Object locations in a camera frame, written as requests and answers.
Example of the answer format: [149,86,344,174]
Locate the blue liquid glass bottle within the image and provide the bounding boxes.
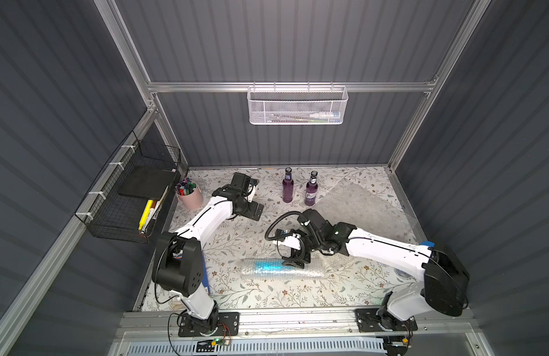
[251,260,285,275]

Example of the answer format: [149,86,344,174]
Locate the pink marker cup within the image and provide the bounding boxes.
[175,178,203,211]

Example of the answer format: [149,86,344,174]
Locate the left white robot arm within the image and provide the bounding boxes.
[152,172,264,335]

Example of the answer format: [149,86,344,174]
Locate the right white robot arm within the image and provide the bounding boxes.
[265,209,470,331]

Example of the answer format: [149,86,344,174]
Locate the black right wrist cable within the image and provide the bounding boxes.
[264,211,308,261]

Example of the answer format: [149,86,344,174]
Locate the white wire wall basket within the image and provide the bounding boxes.
[247,85,349,125]

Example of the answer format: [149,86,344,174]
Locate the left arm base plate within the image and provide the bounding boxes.
[177,311,240,338]

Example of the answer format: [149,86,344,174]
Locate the dark purple labelled bottle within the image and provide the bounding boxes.
[304,171,318,206]

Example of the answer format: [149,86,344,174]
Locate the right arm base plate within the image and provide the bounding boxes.
[354,308,418,333]

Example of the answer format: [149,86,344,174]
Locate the blue sticker sheet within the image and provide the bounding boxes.
[201,255,210,295]

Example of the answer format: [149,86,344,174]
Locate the black wire wall basket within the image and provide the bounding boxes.
[76,133,181,243]

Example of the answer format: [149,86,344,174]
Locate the white ventilated cable duct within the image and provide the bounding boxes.
[124,337,386,355]

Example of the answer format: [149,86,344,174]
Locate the yellow highlighter in basket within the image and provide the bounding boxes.
[138,200,154,231]

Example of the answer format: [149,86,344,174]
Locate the black notebook in basket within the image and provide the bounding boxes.
[118,166,176,200]

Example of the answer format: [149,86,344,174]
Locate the aluminium front rail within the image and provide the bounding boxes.
[114,306,479,341]

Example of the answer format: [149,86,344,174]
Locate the purple liquid glass bottle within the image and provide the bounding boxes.
[283,167,295,203]

